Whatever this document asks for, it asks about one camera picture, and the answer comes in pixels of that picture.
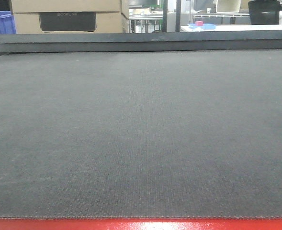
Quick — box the dark grey conveyor belt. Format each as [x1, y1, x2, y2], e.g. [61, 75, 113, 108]
[0, 50, 282, 218]

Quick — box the small pink block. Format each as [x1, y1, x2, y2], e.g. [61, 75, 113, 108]
[195, 21, 203, 26]

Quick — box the red conveyor front edge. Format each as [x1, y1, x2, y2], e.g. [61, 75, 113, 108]
[0, 218, 282, 230]

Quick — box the white background table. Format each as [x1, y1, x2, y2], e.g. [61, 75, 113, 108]
[181, 24, 282, 32]

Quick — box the flat blue tray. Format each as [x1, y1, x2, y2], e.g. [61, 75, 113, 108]
[188, 23, 216, 31]

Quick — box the large cardboard box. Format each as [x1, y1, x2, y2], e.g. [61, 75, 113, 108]
[10, 0, 129, 34]

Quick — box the black office chair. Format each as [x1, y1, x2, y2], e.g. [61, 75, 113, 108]
[248, 0, 280, 25]

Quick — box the blue crate far left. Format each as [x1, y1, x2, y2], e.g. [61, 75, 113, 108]
[0, 11, 16, 34]

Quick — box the black vertical post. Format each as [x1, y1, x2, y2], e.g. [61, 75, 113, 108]
[162, 0, 168, 33]

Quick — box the dark conveyor rear rail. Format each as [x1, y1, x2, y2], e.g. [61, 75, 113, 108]
[0, 30, 282, 53]

